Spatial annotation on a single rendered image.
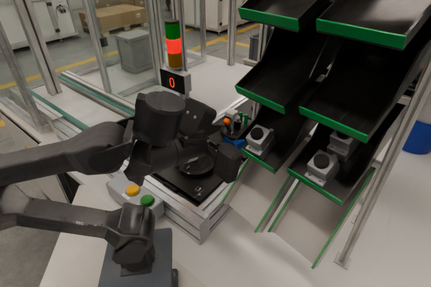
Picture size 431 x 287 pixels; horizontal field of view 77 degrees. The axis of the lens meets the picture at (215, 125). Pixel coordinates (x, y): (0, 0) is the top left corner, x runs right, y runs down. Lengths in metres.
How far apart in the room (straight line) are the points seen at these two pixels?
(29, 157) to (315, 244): 0.63
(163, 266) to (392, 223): 0.77
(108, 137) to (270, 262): 0.63
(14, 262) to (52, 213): 1.67
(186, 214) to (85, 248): 0.33
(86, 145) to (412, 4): 0.53
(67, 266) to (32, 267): 1.19
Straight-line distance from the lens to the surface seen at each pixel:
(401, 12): 0.53
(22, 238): 2.34
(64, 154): 0.45
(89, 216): 0.57
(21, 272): 2.17
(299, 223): 0.77
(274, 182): 0.78
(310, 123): 0.68
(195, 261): 0.89
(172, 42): 0.97
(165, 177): 0.95
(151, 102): 0.38
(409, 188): 1.28
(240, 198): 0.82
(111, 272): 0.68
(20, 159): 0.50
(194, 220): 0.84
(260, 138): 0.63
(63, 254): 1.00
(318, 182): 0.61
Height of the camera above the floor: 1.63
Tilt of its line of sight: 34 degrees down
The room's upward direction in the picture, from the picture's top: straight up
